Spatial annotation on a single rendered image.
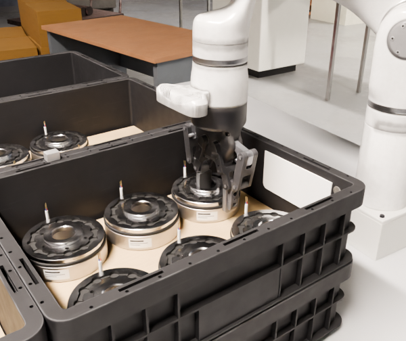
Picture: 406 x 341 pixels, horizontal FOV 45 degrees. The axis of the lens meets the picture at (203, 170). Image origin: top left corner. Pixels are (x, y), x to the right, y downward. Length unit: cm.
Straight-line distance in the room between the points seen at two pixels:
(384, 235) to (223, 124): 38
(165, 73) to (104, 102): 148
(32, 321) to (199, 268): 15
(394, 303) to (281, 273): 29
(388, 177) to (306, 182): 21
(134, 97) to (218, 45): 46
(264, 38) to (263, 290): 385
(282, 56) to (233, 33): 393
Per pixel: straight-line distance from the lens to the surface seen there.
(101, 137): 101
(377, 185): 86
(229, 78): 61
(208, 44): 60
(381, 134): 83
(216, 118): 62
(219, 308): 53
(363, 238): 89
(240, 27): 60
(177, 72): 254
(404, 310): 81
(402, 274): 88
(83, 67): 125
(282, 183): 71
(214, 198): 71
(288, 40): 454
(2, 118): 96
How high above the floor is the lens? 121
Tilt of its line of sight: 26 degrees down
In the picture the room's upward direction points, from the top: straight up
